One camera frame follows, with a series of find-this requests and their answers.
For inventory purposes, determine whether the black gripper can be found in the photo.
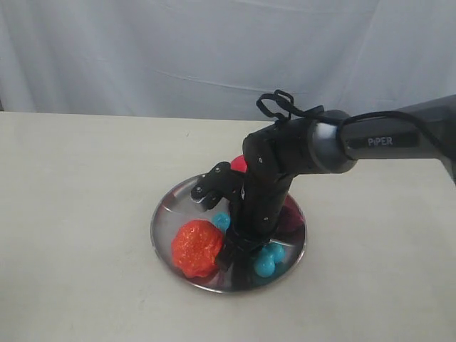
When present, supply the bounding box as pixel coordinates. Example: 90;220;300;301
214;170;294;286

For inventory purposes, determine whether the teal toy bone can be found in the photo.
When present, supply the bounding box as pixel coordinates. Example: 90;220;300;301
211;212;286;278

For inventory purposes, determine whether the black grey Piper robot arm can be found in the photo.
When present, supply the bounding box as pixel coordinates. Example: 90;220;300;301
209;105;455;290

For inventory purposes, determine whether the orange bumpy ball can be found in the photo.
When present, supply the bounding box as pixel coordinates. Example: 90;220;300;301
171;219;224;279

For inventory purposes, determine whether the purple toy sweet potato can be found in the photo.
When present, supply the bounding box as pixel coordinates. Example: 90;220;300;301
277;196;304;234

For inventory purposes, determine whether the round stainless steel plate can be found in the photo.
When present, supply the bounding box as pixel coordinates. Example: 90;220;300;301
150;175;307;294

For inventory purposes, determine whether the red apple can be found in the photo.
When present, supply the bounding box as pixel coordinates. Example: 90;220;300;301
230;155;247;173

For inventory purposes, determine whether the white backdrop cloth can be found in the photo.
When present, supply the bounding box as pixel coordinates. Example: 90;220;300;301
1;1;455;120

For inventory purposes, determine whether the black cable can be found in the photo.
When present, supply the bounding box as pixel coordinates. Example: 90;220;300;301
255;90;456;161

